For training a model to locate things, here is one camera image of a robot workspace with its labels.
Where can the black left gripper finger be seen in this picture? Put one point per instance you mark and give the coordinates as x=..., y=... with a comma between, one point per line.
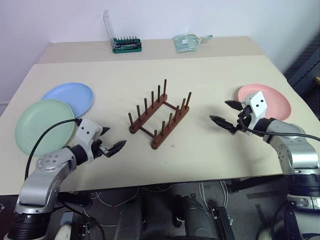
x=117, y=148
x=105, y=130

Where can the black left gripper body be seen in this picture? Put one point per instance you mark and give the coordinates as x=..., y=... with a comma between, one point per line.
x=100, y=148

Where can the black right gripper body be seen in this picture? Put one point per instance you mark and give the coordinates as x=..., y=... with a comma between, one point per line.
x=242, y=122

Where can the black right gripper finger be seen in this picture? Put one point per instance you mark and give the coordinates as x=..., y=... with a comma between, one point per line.
x=234, y=104
x=221, y=122

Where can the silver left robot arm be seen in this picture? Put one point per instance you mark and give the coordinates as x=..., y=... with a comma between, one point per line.
x=45, y=180

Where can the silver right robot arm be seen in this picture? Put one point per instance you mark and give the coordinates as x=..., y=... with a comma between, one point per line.
x=295, y=155

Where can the wooden dish rack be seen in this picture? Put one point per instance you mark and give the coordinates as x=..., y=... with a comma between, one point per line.
x=156, y=144

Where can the red plastic plate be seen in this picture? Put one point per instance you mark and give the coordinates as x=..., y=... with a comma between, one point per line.
x=277, y=102

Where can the beige paper table cover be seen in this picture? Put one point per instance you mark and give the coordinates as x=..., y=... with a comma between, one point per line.
x=200, y=160

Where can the blue plastic plate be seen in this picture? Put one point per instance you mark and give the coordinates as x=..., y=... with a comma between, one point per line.
x=72, y=93

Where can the green plastic plate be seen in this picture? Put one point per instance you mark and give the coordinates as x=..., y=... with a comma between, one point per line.
x=42, y=125

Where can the pale green plastic pouch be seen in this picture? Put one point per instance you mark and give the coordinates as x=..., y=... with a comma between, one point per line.
x=186, y=43

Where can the dark ribbed panel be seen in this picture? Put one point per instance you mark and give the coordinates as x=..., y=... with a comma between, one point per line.
x=306, y=65

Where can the green screwdriver bit set case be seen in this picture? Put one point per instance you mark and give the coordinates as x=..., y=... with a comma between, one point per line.
x=127, y=47

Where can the dark grey rounded shape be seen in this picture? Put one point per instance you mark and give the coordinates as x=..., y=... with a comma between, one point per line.
x=197, y=217

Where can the black metal bar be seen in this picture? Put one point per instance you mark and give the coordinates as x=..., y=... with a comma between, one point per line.
x=222, y=222

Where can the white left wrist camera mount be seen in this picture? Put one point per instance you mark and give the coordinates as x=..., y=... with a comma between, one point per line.
x=86, y=130

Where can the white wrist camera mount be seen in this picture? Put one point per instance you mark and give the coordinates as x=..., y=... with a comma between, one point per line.
x=86, y=130
x=258, y=102

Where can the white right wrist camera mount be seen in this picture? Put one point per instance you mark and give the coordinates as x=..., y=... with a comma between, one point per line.
x=258, y=102

